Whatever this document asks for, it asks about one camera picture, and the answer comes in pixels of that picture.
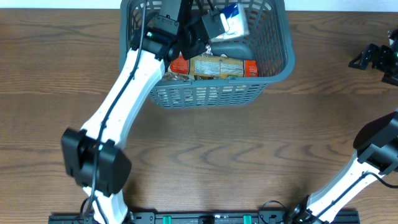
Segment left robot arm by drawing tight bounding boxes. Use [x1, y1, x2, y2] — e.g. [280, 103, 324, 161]
[61, 1, 229, 223]

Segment left black cable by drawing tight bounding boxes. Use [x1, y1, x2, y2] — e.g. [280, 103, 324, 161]
[80, 0, 149, 224]

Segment Kleenex tissue multipack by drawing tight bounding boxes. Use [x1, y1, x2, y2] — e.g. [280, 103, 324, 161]
[210, 3, 250, 42]

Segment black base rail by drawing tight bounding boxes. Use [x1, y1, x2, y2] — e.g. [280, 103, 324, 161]
[48, 210, 287, 224]

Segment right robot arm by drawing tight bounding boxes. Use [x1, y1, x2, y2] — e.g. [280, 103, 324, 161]
[284, 30, 397, 223]

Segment grey plastic lattice basket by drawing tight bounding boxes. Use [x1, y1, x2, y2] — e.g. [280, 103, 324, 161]
[118, 0, 296, 110]

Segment beige snack pouch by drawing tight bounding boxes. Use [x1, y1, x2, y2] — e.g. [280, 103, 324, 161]
[161, 72, 190, 82]

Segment right black cable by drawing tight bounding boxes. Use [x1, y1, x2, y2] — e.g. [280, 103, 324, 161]
[259, 170, 398, 224]

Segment black cable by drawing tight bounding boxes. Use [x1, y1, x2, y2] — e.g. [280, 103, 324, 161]
[259, 170, 398, 224]
[80, 0, 149, 224]

